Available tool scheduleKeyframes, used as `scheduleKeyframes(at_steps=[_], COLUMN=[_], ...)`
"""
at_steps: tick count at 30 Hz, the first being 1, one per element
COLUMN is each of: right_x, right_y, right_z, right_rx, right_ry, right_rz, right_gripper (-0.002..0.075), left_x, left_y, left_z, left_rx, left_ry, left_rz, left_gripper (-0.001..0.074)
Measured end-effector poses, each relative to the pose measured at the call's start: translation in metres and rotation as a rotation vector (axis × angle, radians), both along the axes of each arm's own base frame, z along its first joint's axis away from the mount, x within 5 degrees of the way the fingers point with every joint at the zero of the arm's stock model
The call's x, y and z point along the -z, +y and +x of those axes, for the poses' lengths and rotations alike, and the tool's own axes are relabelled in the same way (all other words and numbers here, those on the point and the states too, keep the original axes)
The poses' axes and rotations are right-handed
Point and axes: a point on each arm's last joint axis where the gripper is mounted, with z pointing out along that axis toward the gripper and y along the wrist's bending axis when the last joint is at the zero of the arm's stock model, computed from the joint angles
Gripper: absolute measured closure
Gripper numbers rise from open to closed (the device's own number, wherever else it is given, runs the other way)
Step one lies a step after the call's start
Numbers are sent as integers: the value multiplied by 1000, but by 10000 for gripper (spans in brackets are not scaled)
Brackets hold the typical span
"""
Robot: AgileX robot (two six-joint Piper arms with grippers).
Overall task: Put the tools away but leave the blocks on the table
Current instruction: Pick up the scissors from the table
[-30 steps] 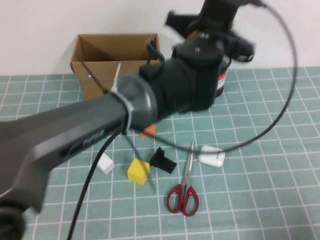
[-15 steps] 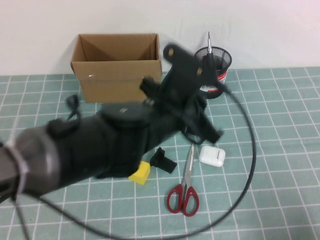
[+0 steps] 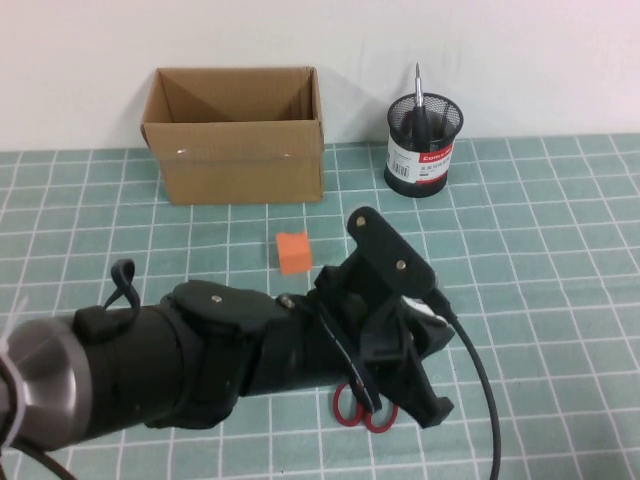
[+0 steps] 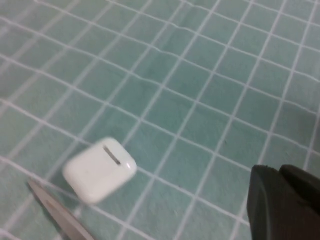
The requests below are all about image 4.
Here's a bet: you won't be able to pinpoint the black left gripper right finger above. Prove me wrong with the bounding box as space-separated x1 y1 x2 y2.
278 164 320 218

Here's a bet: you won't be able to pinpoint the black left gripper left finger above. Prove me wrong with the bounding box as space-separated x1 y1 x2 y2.
246 164 320 240

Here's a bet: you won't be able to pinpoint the red handled scissors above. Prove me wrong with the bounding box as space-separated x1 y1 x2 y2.
27 180 95 240

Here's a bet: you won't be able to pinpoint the green checked tablecloth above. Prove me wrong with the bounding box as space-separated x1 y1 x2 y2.
0 0 320 240

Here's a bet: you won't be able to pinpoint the white earbuds case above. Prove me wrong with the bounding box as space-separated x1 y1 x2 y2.
62 136 138 205

